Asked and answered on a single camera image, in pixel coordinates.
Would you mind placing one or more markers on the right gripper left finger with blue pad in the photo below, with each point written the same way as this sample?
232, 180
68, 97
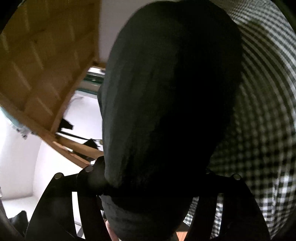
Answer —
53, 217

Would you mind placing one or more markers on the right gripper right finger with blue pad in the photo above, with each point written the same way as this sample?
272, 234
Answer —
241, 218

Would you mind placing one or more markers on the black zip jacket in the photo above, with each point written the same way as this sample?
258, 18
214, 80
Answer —
168, 94

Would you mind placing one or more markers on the black white checkered bedsheet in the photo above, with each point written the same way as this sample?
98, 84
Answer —
262, 144

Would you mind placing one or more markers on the wooden bunk bed frame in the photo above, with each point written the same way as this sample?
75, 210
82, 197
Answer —
47, 48

